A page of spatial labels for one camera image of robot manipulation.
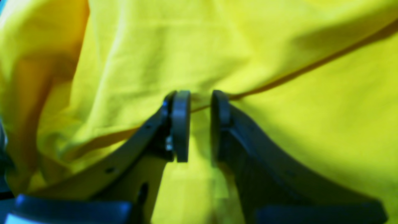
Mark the yellow orange t-shirt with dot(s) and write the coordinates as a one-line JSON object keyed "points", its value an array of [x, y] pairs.
{"points": [[319, 76]]}

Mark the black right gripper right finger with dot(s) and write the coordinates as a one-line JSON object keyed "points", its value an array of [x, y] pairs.
{"points": [[273, 187]]}

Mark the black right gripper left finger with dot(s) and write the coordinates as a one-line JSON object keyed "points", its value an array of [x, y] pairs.
{"points": [[122, 187]]}

